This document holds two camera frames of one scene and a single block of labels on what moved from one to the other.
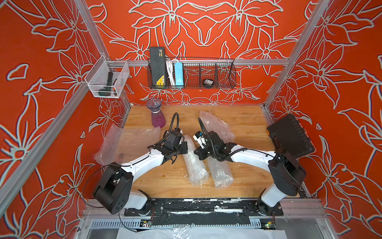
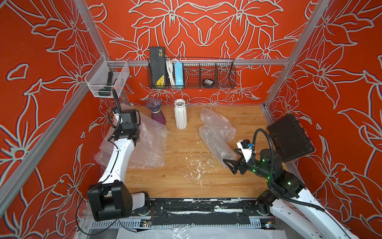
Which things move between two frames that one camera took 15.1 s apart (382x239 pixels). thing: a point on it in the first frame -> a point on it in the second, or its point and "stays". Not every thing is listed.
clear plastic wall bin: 108,78 stays
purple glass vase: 158,119 stays
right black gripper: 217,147 -> 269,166
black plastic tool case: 287,133 stays
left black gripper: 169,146 -> 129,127
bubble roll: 197,169 -> 149,150
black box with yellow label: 158,66 stays
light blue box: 178,73 stays
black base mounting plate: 202,212 stays
